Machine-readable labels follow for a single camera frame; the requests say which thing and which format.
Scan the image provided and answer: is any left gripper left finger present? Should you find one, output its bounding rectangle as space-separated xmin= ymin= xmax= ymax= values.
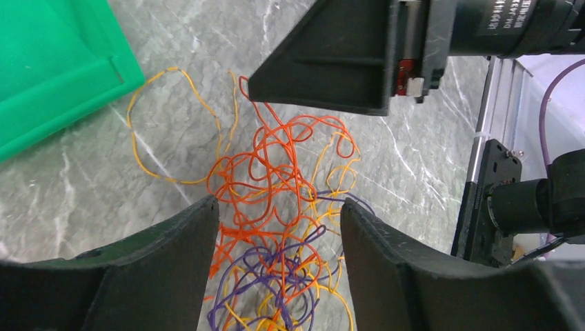
xmin=1 ymin=196 xmax=219 ymax=330

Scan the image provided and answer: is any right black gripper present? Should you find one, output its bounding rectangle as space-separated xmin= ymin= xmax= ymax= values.
xmin=248 ymin=0 xmax=457 ymax=117

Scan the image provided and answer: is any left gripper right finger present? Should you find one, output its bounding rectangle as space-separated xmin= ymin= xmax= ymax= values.
xmin=340 ymin=199 xmax=584 ymax=330

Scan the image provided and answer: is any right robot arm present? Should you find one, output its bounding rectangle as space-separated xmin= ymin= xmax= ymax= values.
xmin=248 ymin=1 xmax=584 ymax=257

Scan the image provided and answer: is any green plastic bin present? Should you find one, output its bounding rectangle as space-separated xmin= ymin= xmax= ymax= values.
xmin=1 ymin=1 xmax=145 ymax=160

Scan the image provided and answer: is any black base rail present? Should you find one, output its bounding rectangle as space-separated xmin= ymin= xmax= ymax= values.
xmin=451 ymin=55 xmax=584 ymax=268

